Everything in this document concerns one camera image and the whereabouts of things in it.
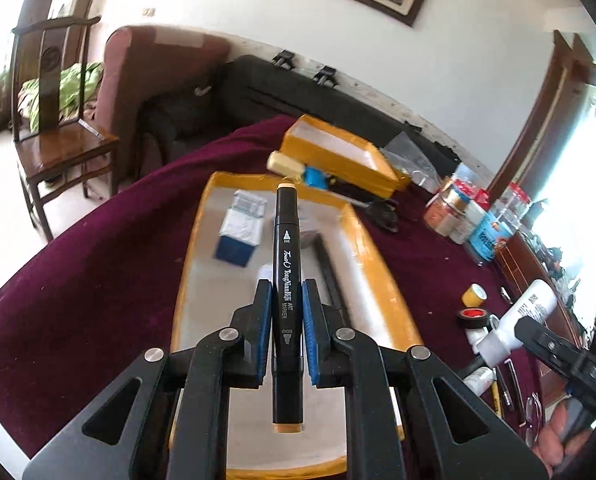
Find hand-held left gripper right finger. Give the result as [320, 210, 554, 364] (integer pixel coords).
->
[301, 279, 551, 480]

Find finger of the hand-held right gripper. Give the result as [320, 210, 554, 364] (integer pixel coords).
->
[514, 316, 596, 387]

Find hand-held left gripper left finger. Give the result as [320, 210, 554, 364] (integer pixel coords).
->
[22, 279, 273, 480]

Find white bottle black print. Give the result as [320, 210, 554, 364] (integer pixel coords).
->
[478, 280, 558, 363]

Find large yellow-taped grey tray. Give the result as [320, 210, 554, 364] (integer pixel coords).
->
[168, 171, 425, 478]

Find black art marker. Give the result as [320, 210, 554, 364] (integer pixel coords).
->
[270, 183, 306, 435]

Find black tape roll red core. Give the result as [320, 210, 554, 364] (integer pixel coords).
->
[456, 306, 491, 332]

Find person's right hand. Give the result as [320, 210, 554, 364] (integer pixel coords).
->
[532, 399, 576, 467]

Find silver metal pen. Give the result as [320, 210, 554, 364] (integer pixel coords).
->
[502, 359, 527, 428]

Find black rectangular bar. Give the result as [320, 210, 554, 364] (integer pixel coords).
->
[314, 234, 349, 318]

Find yellow pencil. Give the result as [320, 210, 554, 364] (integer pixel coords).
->
[492, 367, 504, 418]

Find small white bottle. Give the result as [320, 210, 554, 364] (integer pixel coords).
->
[462, 366, 496, 395]

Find blue and white box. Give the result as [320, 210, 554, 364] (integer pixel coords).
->
[214, 205, 266, 267]

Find pile of dark small items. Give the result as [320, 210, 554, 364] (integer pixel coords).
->
[520, 230, 583, 301]

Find yellow tape roll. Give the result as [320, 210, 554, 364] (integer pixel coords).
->
[460, 283, 488, 308]

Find large clear jar cartoon label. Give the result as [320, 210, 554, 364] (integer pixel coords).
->
[466, 207, 518, 267]

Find small clear plastic box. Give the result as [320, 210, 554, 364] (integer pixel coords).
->
[232, 189, 270, 217]

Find white plastic tub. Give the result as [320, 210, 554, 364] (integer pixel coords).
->
[448, 202, 489, 246]

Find clear jar with red lid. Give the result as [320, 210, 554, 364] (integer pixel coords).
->
[490, 182, 534, 233]

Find blue plastic object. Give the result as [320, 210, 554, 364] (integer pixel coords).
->
[304, 166, 331, 190]

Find cream sponge block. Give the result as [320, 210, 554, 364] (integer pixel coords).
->
[266, 150, 306, 179]

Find clear jar with orange contents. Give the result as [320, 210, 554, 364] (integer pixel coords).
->
[424, 187, 461, 237]

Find small yellow-taped tray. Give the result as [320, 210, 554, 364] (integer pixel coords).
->
[283, 114, 413, 198]

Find clear plastic bag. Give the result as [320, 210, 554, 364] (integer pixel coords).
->
[380, 131, 441, 195]

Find black backpack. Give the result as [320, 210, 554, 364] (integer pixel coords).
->
[138, 80, 229, 161]

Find long black bag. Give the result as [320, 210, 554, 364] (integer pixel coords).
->
[218, 51, 461, 173]

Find wooden chair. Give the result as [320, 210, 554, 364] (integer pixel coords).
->
[10, 16, 121, 241]

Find green cloth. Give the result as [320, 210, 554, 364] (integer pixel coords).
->
[18, 62, 104, 131]

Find clear frame eyeglasses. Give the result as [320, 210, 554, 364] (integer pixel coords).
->
[520, 392, 546, 448]

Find wooden door frame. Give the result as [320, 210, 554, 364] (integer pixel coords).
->
[488, 30, 593, 201]

